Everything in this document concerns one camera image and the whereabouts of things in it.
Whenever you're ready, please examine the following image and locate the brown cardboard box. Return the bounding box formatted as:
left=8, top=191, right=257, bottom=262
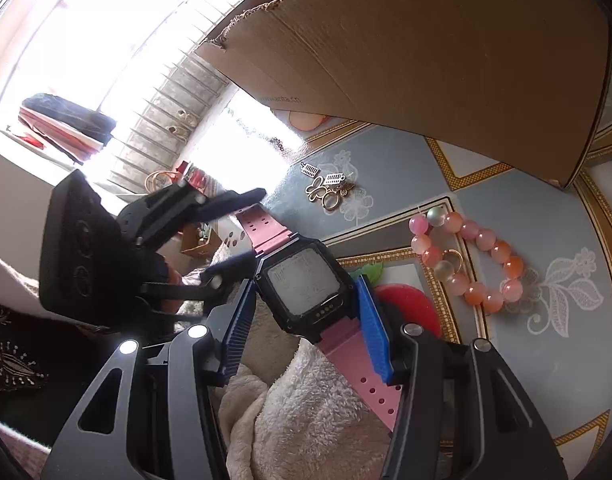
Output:
left=193, top=0, right=612, bottom=191

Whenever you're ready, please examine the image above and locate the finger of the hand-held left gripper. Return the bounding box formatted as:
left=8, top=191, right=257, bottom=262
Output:
left=117, top=182, right=268, bottom=253
left=140, top=255, right=261, bottom=311

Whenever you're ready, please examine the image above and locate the pink bead bracelet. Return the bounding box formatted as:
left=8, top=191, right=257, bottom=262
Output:
left=408, top=206, right=526, bottom=316

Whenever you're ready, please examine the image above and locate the pink digital watch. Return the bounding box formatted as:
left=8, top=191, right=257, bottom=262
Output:
left=234, top=203, right=403, bottom=433

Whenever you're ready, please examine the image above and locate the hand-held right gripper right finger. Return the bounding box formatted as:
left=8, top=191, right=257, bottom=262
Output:
left=355, top=276, right=569, bottom=480

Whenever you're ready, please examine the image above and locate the gold butterfly pendant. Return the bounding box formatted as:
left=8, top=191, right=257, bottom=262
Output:
left=306, top=176, right=330, bottom=204

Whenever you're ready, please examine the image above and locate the dark embroidered cloth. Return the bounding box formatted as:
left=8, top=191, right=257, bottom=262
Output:
left=0, top=300, right=112, bottom=451

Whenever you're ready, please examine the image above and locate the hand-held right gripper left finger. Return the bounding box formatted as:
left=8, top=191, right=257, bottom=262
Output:
left=40, top=279, right=259, bottom=480

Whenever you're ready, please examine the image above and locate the white fluffy blanket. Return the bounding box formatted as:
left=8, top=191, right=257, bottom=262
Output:
left=178, top=245, right=394, bottom=480

